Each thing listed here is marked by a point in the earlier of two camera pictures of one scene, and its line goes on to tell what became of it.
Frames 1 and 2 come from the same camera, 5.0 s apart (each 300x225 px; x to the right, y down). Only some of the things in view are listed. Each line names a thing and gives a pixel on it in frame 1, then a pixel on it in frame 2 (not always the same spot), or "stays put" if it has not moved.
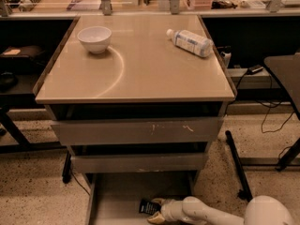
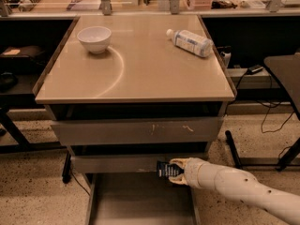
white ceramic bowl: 96,39 stays put
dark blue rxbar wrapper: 150,207 -> 167,170
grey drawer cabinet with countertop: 137,98 stays put
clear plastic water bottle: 190,42 stays put
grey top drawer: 137,131 stays put
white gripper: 169,211 -> 196,172
